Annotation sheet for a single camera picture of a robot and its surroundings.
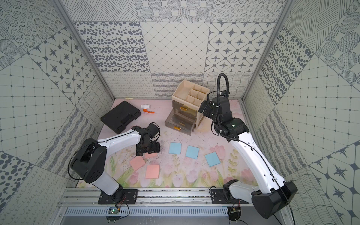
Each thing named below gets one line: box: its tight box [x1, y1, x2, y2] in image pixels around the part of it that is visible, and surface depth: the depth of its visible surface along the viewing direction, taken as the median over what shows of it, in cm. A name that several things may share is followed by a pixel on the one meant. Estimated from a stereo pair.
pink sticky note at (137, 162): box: [129, 155, 146, 172], surface depth 88 cm
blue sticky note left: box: [168, 142, 182, 155], surface depth 95 cm
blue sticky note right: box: [204, 151, 222, 167], surface depth 90 cm
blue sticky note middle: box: [185, 145, 200, 160], surface depth 92 cm
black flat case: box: [100, 100, 142, 135], surface depth 106 cm
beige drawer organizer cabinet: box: [171, 79, 211, 129], surface depth 90 cm
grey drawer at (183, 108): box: [171, 99, 198, 118], surface depth 90 cm
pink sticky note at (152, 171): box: [145, 164, 160, 180], surface depth 84 cm
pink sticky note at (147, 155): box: [144, 152, 158, 160], surface depth 89 cm
